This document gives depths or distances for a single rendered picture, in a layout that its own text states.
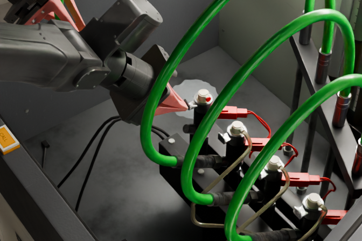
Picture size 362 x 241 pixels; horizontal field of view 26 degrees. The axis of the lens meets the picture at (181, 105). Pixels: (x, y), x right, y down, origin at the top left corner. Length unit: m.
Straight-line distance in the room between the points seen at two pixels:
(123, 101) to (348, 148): 0.32
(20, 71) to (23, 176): 0.43
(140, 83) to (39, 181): 0.29
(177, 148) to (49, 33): 0.41
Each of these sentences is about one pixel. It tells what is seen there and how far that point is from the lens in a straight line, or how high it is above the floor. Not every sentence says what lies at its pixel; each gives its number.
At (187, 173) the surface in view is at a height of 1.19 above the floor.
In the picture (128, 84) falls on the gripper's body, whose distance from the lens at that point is 1.04.
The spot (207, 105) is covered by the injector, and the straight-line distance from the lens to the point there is 1.16.
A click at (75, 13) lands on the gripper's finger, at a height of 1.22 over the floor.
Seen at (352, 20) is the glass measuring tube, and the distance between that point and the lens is 1.26.
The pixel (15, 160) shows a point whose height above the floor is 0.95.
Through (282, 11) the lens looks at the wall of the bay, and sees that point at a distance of 1.42.
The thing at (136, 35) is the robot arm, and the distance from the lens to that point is 0.99.
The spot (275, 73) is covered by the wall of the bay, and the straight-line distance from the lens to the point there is 1.52.
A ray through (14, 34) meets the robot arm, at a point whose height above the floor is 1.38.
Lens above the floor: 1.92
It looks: 46 degrees down
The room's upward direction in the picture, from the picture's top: straight up
